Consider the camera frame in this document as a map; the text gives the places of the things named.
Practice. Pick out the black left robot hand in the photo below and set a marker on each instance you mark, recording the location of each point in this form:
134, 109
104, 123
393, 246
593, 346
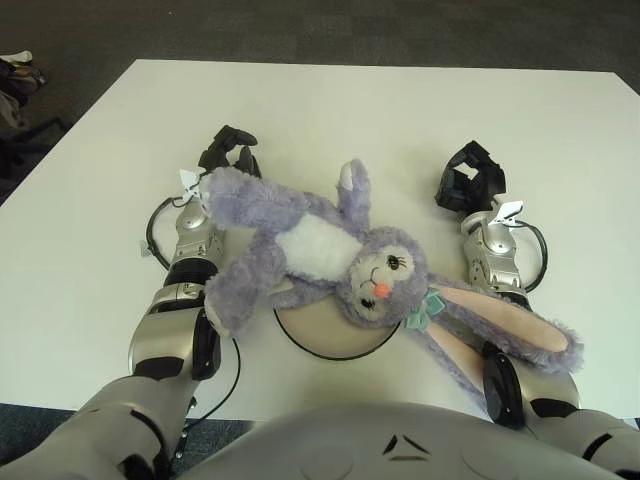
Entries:
225, 150

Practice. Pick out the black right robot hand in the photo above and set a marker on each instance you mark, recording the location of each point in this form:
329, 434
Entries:
475, 185

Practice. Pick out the purple plush bunny doll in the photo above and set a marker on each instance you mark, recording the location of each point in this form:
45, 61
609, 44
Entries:
340, 250

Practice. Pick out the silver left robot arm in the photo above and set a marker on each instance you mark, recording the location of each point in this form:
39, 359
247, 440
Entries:
185, 280

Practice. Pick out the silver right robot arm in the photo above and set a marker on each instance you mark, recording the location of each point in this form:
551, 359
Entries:
500, 255

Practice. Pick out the white plate black rim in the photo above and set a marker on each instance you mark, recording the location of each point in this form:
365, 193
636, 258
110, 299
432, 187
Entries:
330, 335

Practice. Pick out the black office chair base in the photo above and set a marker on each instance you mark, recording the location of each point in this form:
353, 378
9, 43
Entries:
35, 132

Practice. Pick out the dark floor clutter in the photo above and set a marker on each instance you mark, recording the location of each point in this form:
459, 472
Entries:
17, 85

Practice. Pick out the grey robot torso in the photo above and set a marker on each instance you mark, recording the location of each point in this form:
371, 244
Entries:
350, 445

